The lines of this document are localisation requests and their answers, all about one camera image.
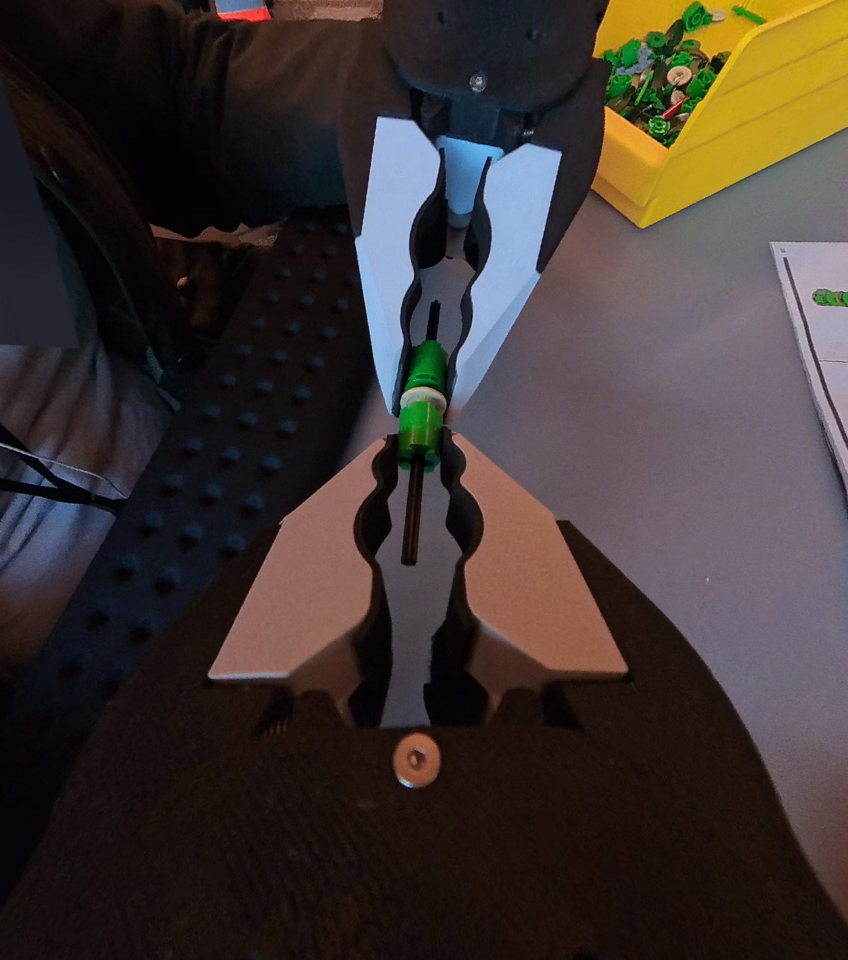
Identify pale crumpled cloth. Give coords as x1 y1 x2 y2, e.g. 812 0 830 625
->
152 221 279 246

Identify open instruction booklet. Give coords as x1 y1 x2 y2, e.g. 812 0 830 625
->
769 241 848 601

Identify person's grey shirt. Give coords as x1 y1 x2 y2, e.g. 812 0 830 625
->
0 341 170 661

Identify grey desk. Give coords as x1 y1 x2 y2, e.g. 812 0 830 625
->
364 105 848 960

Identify black strap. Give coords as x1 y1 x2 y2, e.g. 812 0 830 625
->
0 375 125 511

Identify person's left forearm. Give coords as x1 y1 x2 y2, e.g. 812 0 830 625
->
131 0 395 226

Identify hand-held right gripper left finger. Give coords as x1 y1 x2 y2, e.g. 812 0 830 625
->
208 438 403 726

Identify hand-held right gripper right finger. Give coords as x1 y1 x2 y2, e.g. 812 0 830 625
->
431 433 628 726

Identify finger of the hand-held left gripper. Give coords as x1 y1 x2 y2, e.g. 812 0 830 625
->
450 142 564 414
355 116 448 419

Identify pile of green brick pieces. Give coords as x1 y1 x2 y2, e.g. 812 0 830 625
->
602 0 766 147

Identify person's dark jacket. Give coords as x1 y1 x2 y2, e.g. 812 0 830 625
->
0 0 193 410

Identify yellow plastic bin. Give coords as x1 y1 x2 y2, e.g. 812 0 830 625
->
592 0 848 230

